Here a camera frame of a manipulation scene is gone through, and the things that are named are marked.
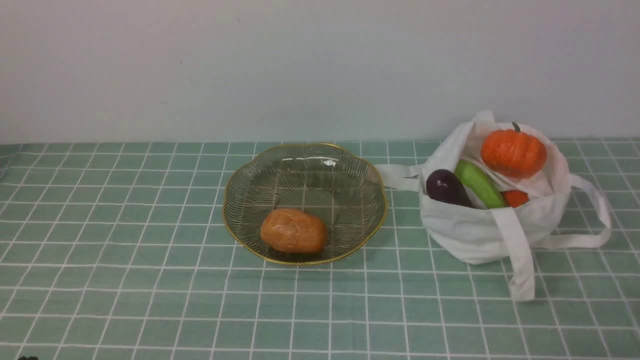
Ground white cloth bag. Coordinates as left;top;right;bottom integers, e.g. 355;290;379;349
377;110;612;302

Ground orange tomato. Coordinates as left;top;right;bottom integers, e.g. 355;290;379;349
501;189;530;208

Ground orange pumpkin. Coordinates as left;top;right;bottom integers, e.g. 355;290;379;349
480;122;547;180

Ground glass bowl with gold rim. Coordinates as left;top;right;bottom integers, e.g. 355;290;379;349
222;143;388;266

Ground green checkered tablecloth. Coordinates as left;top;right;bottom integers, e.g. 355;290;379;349
0;137;640;360

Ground brown potato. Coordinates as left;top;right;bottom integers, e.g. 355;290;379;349
260;208;329;254

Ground purple eggplant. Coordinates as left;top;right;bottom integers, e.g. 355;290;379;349
425;169;475;208

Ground green cucumber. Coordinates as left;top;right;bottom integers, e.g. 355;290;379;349
454;159;509;209

